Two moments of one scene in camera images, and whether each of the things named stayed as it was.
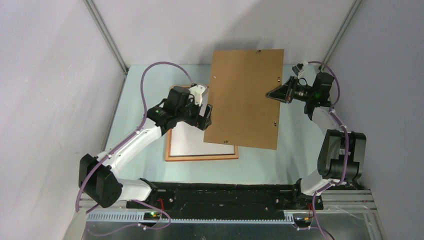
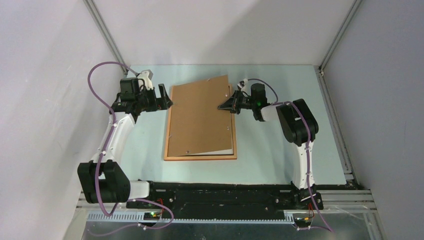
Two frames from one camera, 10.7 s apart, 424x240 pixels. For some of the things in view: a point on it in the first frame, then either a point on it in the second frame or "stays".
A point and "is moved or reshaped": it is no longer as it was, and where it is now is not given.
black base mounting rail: (226, 197) stays
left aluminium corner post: (107, 35) stays
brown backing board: (242, 115) is moved or reshaped
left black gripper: (198, 121) → (160, 103)
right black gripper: (282, 93) → (232, 105)
